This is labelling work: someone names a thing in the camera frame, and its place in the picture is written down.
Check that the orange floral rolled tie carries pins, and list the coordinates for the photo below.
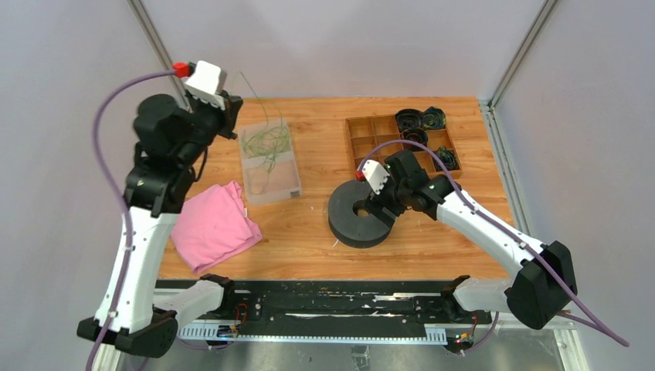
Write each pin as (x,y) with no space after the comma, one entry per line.
(416,135)

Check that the dark blue rolled tie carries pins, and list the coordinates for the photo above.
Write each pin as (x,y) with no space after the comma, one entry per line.
(408,118)

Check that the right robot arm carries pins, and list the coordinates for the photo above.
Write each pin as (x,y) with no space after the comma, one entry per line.
(541,276)

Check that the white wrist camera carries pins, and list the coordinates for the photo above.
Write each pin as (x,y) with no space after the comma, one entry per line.
(375,174)
(202,81)

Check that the wooden compartment tray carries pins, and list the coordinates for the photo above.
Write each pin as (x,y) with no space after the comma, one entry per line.
(365,133)

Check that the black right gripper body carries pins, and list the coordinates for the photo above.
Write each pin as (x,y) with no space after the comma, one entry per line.
(391,199)

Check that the green yellow rolled tie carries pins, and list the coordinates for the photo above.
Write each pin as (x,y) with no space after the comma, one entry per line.
(434,118)

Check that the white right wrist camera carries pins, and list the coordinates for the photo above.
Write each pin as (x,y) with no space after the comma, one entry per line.
(375,174)

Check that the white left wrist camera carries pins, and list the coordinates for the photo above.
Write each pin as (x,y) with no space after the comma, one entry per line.
(202,81)

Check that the aluminium frame post left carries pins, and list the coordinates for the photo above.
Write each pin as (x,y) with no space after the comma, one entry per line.
(148,27)

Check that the clear plastic box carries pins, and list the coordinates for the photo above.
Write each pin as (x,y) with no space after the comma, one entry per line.
(269,165)

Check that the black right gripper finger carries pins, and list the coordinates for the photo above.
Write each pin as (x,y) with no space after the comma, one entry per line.
(374,198)
(380,218)

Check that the pink folded cloth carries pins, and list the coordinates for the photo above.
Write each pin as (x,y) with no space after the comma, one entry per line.
(213,226)

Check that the green blue rolled tie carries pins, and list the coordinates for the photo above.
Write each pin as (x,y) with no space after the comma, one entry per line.
(448,160)

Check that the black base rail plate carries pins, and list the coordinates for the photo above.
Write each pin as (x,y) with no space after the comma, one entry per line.
(349,312)

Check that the aluminium frame post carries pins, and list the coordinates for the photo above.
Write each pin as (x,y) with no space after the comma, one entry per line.
(148,27)
(492,119)

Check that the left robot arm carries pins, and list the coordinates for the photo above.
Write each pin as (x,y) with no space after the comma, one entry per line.
(170,141)

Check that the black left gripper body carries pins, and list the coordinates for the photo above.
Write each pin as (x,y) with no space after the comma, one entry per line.
(221,120)

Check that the aluminium frame post right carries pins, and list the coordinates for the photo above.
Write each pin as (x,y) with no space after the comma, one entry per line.
(492,119)

